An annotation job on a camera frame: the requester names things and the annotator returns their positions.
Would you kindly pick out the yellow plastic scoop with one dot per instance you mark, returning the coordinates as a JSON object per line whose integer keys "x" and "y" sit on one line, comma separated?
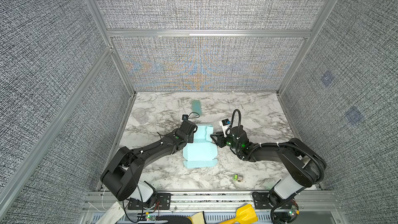
{"x": 244, "y": 215}

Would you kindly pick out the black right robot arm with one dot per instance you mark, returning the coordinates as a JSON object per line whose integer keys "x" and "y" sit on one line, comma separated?
{"x": 305, "y": 167}

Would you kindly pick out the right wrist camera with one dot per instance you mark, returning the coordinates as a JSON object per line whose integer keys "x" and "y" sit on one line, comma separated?
{"x": 225, "y": 125}

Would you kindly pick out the clear plastic cup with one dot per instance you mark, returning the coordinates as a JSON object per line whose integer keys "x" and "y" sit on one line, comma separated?
{"x": 140, "y": 115}

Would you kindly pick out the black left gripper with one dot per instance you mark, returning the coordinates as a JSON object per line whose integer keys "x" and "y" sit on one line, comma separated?
{"x": 191, "y": 138}

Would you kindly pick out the aluminium front rail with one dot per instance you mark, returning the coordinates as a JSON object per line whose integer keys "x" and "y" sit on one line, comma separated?
{"x": 228, "y": 200}

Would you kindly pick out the light blue paper box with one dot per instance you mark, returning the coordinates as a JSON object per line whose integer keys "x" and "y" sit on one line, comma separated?
{"x": 202, "y": 153}

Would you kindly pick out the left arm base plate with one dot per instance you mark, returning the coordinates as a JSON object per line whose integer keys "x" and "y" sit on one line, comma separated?
{"x": 160, "y": 200}

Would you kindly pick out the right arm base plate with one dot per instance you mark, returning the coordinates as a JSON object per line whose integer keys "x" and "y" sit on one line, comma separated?
{"x": 265, "y": 200}

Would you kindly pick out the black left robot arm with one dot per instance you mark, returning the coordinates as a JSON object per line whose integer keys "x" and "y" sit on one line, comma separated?
{"x": 122, "y": 175}

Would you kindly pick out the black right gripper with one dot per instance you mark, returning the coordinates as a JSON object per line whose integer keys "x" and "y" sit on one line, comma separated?
{"x": 219, "y": 139}

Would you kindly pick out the small green electronic module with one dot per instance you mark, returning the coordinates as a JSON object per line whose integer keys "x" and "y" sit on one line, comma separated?
{"x": 238, "y": 177}

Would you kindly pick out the white cloth strip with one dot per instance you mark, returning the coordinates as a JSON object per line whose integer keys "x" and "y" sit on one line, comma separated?
{"x": 113, "y": 215}

